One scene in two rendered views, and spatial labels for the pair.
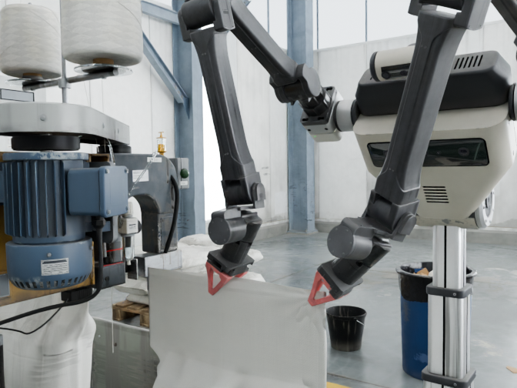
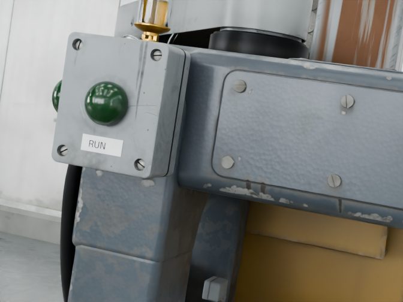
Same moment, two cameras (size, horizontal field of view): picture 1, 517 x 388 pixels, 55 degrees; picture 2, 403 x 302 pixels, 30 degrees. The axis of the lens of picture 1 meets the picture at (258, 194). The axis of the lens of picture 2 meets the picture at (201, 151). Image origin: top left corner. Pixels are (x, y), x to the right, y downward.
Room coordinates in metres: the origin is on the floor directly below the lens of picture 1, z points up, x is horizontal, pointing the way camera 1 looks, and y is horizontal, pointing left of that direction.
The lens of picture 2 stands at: (1.98, 0.16, 1.29)
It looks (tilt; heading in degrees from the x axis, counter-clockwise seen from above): 3 degrees down; 164
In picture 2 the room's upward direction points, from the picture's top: 9 degrees clockwise
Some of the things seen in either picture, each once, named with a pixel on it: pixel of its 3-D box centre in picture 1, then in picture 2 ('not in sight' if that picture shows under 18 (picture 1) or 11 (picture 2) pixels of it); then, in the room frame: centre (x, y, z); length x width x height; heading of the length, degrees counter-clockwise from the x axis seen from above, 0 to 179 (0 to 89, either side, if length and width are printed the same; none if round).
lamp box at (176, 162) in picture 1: (174, 173); (122, 105); (1.46, 0.25, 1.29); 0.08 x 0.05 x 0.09; 56
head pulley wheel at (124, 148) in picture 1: (114, 150); (258, 53); (1.33, 0.38, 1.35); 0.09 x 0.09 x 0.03
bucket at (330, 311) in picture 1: (345, 329); not in sight; (3.54, -0.62, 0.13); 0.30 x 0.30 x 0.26
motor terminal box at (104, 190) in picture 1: (100, 197); not in sight; (0.93, 0.30, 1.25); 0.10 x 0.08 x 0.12; 171
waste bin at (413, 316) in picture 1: (435, 319); not in sight; (3.09, -1.10, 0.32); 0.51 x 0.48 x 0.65; 146
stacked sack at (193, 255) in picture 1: (188, 255); not in sight; (4.19, 0.60, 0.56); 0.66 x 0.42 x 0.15; 146
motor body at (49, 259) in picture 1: (48, 219); not in sight; (0.94, 0.40, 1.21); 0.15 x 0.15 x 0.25
